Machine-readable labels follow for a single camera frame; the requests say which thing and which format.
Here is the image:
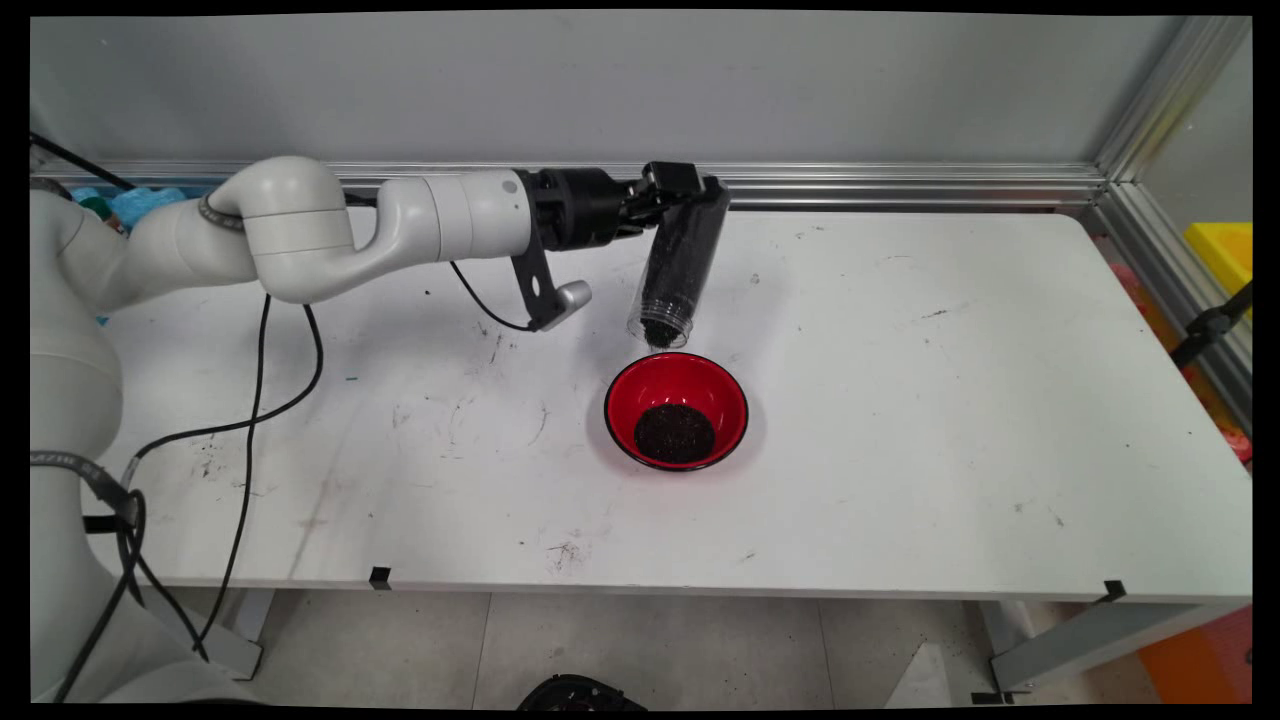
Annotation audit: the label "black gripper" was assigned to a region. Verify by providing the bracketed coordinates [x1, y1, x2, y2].
[519, 161, 707, 252]

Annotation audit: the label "clear jar with black grains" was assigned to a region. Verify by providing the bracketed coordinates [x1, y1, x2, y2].
[627, 175, 733, 352]

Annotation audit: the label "red bowl with black rim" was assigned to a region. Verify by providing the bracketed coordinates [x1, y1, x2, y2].
[604, 352, 750, 473]

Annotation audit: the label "black grains heap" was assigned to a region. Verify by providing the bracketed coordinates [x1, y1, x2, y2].
[635, 403, 717, 466]

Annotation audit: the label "black object on floor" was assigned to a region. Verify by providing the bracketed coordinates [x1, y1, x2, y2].
[516, 674, 650, 713]

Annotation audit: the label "blue printed packaging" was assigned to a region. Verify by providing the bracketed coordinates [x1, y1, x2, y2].
[70, 185, 193, 327]

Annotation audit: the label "yellow plastic box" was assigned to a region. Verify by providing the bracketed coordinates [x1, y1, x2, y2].
[1185, 222, 1253, 297]

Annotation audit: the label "grey table leg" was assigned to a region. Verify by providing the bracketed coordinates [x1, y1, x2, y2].
[972, 598, 1251, 698]
[133, 587, 277, 682]

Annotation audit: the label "orange box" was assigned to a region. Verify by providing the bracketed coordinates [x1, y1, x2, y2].
[1138, 605, 1253, 704]

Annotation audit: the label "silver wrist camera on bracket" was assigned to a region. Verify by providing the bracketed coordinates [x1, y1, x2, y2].
[511, 230, 594, 334]

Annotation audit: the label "horizontal aluminium frame rail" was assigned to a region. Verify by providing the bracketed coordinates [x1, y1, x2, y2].
[30, 160, 1108, 212]

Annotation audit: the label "black cable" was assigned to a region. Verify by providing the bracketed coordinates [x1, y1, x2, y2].
[50, 290, 276, 701]
[118, 260, 536, 666]

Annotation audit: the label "slanted aluminium frame post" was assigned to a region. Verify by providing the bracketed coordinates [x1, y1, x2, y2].
[1093, 15, 1253, 433]

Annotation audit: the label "black clamp handle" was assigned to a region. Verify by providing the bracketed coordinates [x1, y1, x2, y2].
[1169, 282, 1253, 369]

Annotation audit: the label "black cable strap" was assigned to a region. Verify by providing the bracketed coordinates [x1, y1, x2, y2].
[30, 450, 147, 536]

